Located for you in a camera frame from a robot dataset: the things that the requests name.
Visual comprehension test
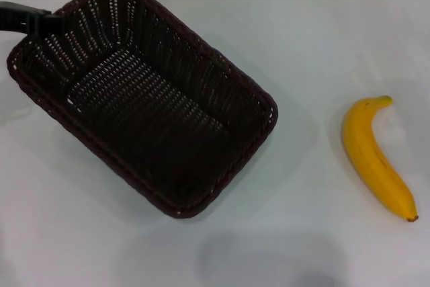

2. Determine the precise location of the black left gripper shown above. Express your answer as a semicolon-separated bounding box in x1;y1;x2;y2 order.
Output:
0;1;65;38

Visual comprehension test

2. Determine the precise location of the dark brown woven basket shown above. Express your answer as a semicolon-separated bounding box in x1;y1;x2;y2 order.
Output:
6;0;280;219

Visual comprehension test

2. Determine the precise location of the yellow banana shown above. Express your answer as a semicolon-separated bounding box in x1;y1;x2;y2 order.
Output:
341;95;419;223

